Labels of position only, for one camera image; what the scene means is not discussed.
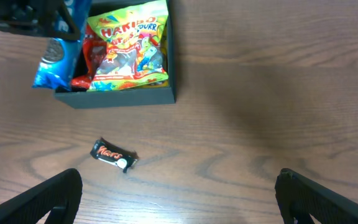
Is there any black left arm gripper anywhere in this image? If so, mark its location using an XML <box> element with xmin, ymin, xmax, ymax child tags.
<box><xmin>0</xmin><ymin>0</ymin><xmax>80</xmax><ymax>40</ymax></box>

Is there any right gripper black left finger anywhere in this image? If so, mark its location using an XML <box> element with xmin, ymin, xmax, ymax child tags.
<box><xmin>0</xmin><ymin>168</ymin><xmax>83</xmax><ymax>224</ymax></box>

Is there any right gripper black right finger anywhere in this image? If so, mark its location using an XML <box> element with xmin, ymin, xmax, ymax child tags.
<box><xmin>275</xmin><ymin>168</ymin><xmax>358</xmax><ymax>224</ymax></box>

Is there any red snack packet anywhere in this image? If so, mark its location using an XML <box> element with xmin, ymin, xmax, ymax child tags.
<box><xmin>71</xmin><ymin>24</ymin><xmax>107</xmax><ymax>91</ymax></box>

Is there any blue Oreo cookie pack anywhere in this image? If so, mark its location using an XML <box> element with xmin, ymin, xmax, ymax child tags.
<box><xmin>32</xmin><ymin>0</ymin><xmax>92</xmax><ymax>90</ymax></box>

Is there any green Haribo gummy bag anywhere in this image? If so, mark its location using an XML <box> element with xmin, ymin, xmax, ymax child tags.
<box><xmin>88</xmin><ymin>1</ymin><xmax>168</xmax><ymax>91</ymax></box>

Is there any black Mars mini bar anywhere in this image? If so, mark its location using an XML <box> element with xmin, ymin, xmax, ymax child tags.
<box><xmin>90</xmin><ymin>138</ymin><xmax>139</xmax><ymax>174</ymax></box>

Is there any yellow snack packet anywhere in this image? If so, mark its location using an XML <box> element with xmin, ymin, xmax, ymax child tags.
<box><xmin>135</xmin><ymin>24</ymin><xmax>168</xmax><ymax>88</ymax></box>

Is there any black gift box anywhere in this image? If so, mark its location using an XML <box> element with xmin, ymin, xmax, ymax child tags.
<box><xmin>55</xmin><ymin>1</ymin><xmax>176</xmax><ymax>109</ymax></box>

